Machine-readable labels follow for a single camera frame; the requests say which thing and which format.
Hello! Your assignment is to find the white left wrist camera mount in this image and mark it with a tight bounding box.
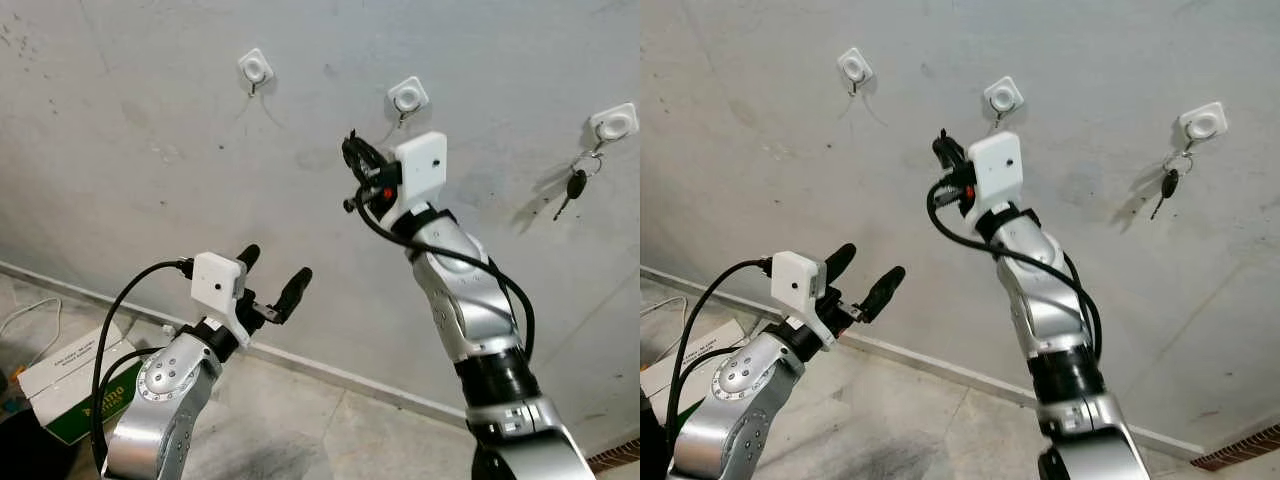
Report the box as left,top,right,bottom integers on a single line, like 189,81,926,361
770,250,829,346
190,252,251,341

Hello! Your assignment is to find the white cable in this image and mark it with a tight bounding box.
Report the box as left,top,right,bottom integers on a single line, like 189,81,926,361
640,294,692,337
0,296,64,369

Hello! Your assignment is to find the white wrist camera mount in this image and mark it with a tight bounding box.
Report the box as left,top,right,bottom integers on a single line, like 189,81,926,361
392,132,449,217
770,250,829,346
190,252,251,341
967,132,1024,217

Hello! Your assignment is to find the black bag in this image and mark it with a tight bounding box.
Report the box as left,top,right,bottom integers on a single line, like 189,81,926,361
640,400,669,480
0,405,81,480

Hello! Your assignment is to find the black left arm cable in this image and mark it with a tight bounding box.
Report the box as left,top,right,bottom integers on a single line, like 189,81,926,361
90,258,197,473
665,258,777,453

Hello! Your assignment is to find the white wall hook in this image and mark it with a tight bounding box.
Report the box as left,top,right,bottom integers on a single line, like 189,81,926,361
588,103,639,153
1178,101,1229,153
837,47,875,98
984,76,1026,128
388,77,431,128
238,48,276,98

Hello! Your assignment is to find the red brick edging strip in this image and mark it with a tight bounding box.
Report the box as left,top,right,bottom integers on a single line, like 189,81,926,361
585,440,641,473
1190,425,1280,472

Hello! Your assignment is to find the black key on ring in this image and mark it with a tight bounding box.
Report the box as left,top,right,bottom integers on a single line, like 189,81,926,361
553,150,604,222
1150,150,1197,221

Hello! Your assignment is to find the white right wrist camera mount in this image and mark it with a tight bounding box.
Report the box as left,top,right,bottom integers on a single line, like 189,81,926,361
967,132,1024,217
392,132,449,217

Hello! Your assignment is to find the white and green cardboard box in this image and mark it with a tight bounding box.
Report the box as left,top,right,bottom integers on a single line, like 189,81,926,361
18,322,147,446
640,320,747,427

